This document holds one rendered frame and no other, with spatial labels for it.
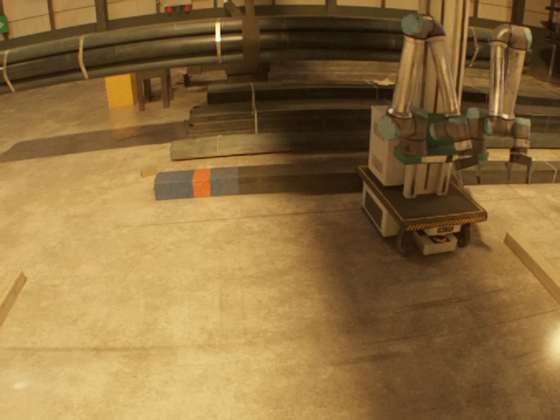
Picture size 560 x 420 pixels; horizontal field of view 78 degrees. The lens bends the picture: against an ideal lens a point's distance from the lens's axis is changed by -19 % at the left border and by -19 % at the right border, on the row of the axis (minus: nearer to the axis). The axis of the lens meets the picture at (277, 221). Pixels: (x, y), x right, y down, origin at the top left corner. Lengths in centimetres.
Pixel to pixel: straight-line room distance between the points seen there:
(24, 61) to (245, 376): 354
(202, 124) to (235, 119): 35
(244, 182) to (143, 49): 152
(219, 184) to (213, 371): 186
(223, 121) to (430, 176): 237
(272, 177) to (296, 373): 191
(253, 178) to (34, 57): 247
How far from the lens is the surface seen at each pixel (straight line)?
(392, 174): 292
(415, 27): 216
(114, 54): 389
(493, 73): 250
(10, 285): 292
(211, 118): 444
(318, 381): 200
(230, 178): 347
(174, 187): 354
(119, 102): 733
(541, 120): 600
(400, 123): 231
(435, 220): 267
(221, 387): 200
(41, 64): 418
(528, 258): 305
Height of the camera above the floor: 159
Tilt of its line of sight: 31 degrees down
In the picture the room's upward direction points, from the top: 1 degrees counter-clockwise
